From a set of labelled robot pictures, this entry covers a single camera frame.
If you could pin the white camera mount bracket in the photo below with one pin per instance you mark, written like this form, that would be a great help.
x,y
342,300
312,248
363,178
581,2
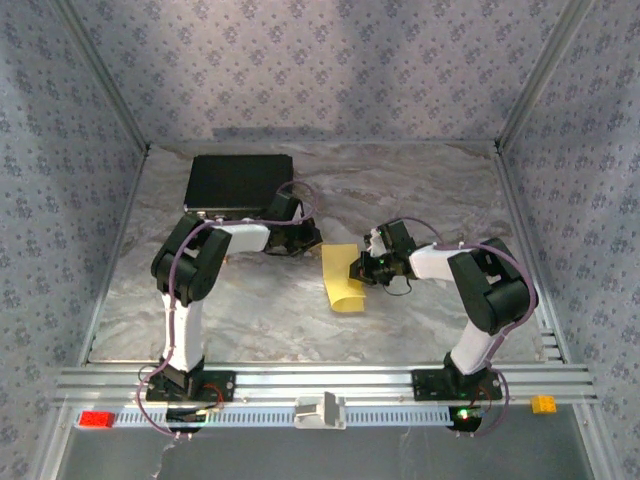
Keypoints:
x,y
320,417

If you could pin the black hard case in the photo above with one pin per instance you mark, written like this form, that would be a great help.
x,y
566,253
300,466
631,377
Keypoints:
x,y
235,180

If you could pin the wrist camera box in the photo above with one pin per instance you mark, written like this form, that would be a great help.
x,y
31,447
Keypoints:
x,y
377,242
298,212

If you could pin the aluminium table side rail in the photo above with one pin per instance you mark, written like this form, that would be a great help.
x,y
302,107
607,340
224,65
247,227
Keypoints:
x,y
520,220
126,220

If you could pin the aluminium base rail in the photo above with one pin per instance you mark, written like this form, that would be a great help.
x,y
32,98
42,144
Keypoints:
x,y
325,375

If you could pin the black controller board with LED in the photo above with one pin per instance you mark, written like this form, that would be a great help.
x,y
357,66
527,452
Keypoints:
x,y
465,417
185,417

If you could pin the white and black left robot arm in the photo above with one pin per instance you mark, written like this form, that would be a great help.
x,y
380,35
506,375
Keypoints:
x,y
187,330

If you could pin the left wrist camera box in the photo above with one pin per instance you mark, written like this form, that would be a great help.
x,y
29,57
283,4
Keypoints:
x,y
298,212

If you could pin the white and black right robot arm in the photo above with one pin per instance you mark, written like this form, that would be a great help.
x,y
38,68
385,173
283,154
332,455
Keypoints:
x,y
430,262

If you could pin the large red toy brick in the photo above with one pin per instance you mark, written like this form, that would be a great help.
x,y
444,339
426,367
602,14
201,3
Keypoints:
x,y
97,420

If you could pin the yellow toy brick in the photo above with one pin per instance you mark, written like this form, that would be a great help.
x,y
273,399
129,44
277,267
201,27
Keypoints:
x,y
543,404

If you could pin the aluminium frame post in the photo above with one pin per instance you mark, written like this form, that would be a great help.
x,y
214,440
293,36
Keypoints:
x,y
107,75

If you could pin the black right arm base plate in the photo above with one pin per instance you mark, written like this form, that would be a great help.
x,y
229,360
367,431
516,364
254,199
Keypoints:
x,y
425,385

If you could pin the yellow square paper sheet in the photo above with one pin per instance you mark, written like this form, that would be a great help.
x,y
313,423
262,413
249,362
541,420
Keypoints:
x,y
337,272

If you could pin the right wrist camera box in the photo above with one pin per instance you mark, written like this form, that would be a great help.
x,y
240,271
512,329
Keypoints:
x,y
377,242

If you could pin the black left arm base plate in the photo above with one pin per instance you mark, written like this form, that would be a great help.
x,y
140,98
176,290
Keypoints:
x,y
225,385

